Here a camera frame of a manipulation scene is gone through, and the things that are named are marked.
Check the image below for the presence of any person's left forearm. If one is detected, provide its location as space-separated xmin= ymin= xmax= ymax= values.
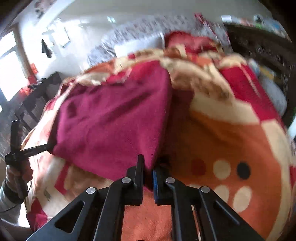
xmin=0 ymin=179 xmax=27 ymax=218

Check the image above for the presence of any blue floral bed sheet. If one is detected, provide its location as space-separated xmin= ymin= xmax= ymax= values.
xmin=259 ymin=74 xmax=287 ymax=116

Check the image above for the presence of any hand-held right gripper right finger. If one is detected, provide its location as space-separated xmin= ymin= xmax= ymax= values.
xmin=151 ymin=163 xmax=265 ymax=241

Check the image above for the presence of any bright window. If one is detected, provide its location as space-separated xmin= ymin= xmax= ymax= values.
xmin=0 ymin=30 xmax=31 ymax=102

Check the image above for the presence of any grey floral quilt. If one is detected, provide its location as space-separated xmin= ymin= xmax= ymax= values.
xmin=88 ymin=15 xmax=232 ymax=65

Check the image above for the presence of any orange red printed blanket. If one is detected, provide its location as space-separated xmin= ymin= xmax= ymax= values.
xmin=22 ymin=47 xmax=293 ymax=241

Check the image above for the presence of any red ruffled pillow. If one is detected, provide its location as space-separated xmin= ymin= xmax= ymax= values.
xmin=165 ymin=31 xmax=219 ymax=54

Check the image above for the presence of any dark hanging cloth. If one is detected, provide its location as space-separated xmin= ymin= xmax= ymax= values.
xmin=41 ymin=39 xmax=53 ymax=58

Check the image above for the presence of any pastel soft cloth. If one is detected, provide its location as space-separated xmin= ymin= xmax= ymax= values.
xmin=248 ymin=59 xmax=264 ymax=75

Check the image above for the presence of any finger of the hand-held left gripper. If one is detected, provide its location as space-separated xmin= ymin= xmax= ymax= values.
xmin=10 ymin=120 xmax=21 ymax=154
xmin=20 ymin=143 xmax=51 ymax=155

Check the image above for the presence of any dark wooden cabinet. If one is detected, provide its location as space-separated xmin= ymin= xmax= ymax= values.
xmin=0 ymin=72 xmax=62 ymax=149

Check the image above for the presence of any maroon fleece garment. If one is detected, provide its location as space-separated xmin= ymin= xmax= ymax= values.
xmin=50 ymin=61 xmax=174 ymax=188

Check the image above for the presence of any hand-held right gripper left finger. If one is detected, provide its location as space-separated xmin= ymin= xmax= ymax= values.
xmin=26 ymin=154 xmax=145 ymax=241

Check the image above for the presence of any carved dark wooden headboard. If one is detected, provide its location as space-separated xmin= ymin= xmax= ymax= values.
xmin=224 ymin=22 xmax=294 ymax=126

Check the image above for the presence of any wall poster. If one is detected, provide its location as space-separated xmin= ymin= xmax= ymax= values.
xmin=30 ymin=0 xmax=58 ymax=24

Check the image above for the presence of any person's left hand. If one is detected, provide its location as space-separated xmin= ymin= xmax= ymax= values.
xmin=5 ymin=159 xmax=34 ymax=187

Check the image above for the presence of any white pillow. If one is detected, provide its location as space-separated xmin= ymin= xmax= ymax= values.
xmin=114 ymin=35 xmax=166 ymax=57

